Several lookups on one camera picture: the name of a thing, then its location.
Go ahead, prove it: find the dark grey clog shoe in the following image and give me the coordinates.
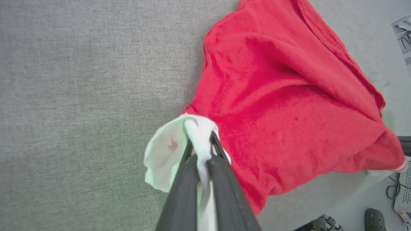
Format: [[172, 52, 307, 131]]
[[364, 208, 388, 231]]

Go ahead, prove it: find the grey equipment rack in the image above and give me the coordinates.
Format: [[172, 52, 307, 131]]
[[391, 15, 411, 76]]

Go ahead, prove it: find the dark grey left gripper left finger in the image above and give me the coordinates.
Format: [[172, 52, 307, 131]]
[[156, 140, 201, 231]]

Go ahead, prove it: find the grey looped cable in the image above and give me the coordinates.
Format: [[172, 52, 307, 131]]
[[385, 175, 402, 200]]

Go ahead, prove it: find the red garment with white trim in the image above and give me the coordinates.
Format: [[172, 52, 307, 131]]
[[144, 0, 408, 231]]

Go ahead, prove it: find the white box with red label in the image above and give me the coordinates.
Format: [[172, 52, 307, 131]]
[[393, 160, 411, 222]]

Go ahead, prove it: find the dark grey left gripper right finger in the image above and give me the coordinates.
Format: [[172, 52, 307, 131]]
[[207, 131, 261, 231]]

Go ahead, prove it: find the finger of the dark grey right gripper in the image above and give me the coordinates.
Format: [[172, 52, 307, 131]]
[[398, 136, 411, 157]]

